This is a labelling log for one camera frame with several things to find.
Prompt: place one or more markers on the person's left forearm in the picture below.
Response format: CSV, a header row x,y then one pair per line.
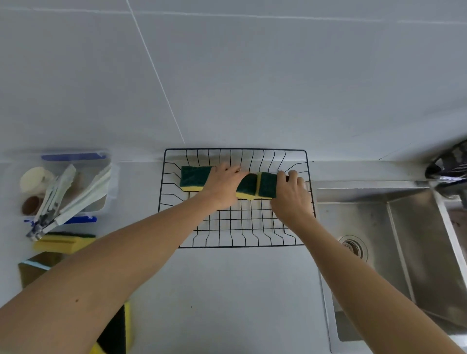
x,y
109,277

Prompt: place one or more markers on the brown round lid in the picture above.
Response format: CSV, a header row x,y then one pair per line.
x,y
32,206

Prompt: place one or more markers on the white silicone metal tongs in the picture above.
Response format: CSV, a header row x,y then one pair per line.
x,y
53,198
85,198

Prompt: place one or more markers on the metal sink drain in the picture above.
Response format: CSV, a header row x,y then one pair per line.
x,y
353,247

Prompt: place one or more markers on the brown cardboard box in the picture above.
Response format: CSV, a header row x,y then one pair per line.
x,y
34,268

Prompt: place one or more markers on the person's left fingers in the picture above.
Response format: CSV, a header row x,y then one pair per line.
x,y
227,168

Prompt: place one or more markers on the stainless steel sink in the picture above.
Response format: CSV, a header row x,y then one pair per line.
x,y
419,262

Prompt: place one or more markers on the person's right forearm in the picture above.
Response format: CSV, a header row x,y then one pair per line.
x,y
361,288

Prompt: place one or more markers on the person's right thumb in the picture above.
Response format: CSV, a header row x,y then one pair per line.
x,y
281,177

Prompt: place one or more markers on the chrome black faucet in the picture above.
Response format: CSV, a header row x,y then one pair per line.
x,y
447,167

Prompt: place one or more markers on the green yellow scrub sponge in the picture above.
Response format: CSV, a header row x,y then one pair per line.
x,y
60,243
248,186
193,177
268,184
115,335

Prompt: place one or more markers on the clear container with blue clips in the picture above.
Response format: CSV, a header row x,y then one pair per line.
x,y
98,160

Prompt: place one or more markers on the person's left hand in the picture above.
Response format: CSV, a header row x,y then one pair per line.
x,y
219,188

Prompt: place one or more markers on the white round roll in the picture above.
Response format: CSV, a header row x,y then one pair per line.
x,y
34,179

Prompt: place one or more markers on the person's right hand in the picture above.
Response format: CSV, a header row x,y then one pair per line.
x,y
292,200

